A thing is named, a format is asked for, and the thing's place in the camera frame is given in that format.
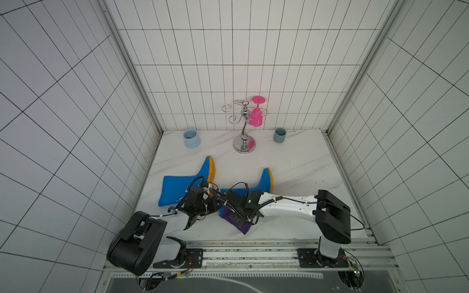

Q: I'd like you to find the light blue mug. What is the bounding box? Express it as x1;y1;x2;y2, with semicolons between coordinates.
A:
183;128;201;149

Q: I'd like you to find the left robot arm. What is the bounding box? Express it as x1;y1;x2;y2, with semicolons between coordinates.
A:
106;183;221;276

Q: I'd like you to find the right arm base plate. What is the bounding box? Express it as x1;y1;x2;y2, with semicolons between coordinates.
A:
296;249;349;269

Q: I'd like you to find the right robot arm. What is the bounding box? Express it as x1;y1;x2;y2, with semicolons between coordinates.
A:
216;190;351;260

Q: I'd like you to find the pink wine glass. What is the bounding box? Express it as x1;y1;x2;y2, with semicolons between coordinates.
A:
249;96;266;127

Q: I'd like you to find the chrome glass holder stand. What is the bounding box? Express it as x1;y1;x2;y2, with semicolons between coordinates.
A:
222;99;268;155

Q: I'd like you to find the blue rubber boot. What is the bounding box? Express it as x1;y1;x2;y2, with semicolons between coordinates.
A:
232;168;274;196
158;156;216;207

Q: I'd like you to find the purple cloth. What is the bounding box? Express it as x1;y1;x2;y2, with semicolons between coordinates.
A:
219;207;252;234

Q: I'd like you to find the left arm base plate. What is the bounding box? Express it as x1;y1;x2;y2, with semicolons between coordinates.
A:
152;248;204;269

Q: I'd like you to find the aluminium mounting rail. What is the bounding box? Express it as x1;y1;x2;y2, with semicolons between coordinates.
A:
104;239;400;273

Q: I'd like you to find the grey-green mug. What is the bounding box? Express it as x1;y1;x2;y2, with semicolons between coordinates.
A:
273;128;287;144

